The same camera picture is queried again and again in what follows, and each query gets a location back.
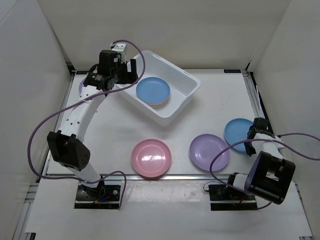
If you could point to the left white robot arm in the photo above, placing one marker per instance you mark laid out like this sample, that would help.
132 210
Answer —
67 144

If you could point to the blue plate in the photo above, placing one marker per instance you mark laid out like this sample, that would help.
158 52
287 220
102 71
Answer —
236 130
153 90

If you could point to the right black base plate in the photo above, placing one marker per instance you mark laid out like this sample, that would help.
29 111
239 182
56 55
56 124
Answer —
223 198

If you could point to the white table board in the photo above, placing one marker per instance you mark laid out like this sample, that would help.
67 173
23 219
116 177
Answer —
117 126

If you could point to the orange yellow plate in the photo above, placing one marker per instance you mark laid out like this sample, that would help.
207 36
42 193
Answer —
160 102

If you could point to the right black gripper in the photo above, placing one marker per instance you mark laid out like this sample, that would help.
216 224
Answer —
249 151

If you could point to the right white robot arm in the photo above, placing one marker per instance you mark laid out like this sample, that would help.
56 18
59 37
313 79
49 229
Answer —
272 192

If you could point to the purple plate back left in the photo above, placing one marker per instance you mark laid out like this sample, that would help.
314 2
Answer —
81 84

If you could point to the purple plate front right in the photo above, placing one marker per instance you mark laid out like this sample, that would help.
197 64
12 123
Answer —
204 148

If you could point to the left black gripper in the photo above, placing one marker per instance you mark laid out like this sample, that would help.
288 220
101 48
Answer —
128 76

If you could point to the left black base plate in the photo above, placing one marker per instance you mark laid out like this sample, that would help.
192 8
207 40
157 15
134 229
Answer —
108 198

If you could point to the purple plate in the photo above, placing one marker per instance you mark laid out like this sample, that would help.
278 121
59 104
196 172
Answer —
204 148
81 84

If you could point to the white plastic bin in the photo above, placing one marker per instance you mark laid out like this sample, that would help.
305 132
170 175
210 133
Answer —
182 85

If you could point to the pink plate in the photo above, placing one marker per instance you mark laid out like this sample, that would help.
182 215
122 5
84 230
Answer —
159 103
151 158

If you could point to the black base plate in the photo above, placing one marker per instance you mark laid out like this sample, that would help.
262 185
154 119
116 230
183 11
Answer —
108 198
223 198

